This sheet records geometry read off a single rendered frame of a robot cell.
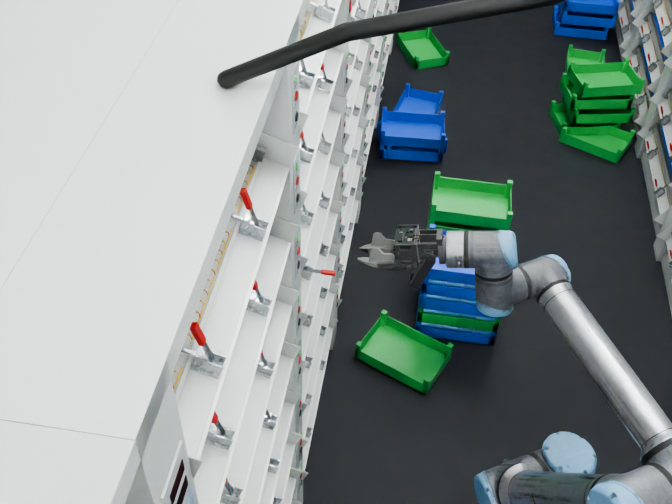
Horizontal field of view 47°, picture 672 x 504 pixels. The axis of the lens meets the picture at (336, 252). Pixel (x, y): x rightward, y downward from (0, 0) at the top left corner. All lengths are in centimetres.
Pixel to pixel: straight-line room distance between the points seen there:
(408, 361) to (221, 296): 181
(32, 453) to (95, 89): 57
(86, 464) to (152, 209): 33
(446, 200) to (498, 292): 120
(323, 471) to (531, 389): 82
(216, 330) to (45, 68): 45
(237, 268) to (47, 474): 54
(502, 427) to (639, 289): 93
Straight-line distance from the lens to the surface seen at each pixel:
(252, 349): 132
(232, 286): 116
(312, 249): 200
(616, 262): 345
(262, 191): 130
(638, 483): 170
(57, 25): 132
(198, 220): 91
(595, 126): 408
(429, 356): 291
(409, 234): 184
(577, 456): 228
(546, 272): 194
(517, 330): 307
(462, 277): 271
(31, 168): 103
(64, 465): 74
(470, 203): 304
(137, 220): 93
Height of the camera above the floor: 232
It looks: 46 degrees down
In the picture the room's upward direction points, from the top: 2 degrees clockwise
